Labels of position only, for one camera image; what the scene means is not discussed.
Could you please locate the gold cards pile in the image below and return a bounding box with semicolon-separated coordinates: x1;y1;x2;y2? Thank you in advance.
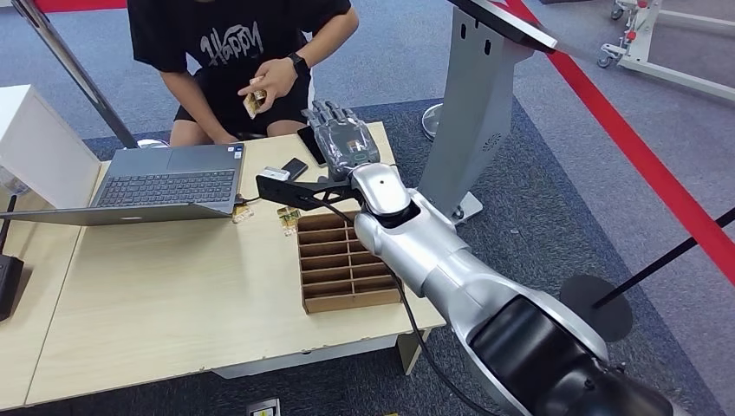
276;205;302;237

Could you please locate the grey open laptop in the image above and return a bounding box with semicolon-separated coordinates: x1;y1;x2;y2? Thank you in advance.
0;142;247;227

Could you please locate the floor socket plate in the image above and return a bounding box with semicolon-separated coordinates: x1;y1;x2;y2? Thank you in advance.
246;397;282;416

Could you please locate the white cabinet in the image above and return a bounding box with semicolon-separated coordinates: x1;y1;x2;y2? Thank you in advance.
0;84;104;211

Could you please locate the white wheeled frame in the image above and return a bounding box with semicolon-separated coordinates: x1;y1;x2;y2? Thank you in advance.
595;0;735;105

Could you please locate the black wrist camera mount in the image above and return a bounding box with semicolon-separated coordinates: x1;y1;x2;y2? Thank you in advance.
255;174;363;212

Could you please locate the grey desk underframe beam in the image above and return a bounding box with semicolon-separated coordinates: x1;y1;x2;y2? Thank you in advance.
211;335;403;381

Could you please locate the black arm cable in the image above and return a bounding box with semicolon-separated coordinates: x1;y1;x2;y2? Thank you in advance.
311;198;498;416

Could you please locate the round silver base plate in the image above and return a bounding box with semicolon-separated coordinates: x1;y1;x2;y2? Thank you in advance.
421;103;445;142

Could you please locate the dark slanted pole with base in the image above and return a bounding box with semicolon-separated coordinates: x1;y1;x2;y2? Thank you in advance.
10;0;172;152

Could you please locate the person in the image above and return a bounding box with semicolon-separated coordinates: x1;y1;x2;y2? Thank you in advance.
126;0;361;147

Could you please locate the brown slotted cardboard box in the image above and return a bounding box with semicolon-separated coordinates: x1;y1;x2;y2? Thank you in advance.
296;211;404;315

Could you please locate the small black card reader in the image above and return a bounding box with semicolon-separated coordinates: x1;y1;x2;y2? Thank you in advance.
280;157;310;183

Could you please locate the black smartphone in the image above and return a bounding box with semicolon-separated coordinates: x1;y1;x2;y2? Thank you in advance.
296;124;329;169

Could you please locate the gold card stack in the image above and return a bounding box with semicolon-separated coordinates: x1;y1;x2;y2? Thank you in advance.
243;75;269;120

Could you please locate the wooden desk leg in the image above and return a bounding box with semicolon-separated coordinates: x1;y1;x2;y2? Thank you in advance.
396;328;433;378

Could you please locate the person's left hand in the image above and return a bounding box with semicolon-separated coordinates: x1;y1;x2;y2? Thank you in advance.
237;57;299;114

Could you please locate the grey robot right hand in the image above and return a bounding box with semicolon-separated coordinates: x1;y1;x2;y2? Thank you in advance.
301;100;382;184

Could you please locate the grey kiosk with screen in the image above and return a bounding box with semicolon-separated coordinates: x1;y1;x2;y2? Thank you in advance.
416;0;559;227

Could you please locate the black router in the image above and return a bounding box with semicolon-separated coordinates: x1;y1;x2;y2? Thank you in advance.
0;194;26;323

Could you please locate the black stanchion with round base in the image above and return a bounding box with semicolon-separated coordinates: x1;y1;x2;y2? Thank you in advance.
559;207;735;344

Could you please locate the black wristwatch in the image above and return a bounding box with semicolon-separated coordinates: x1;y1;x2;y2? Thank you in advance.
286;51;312;76

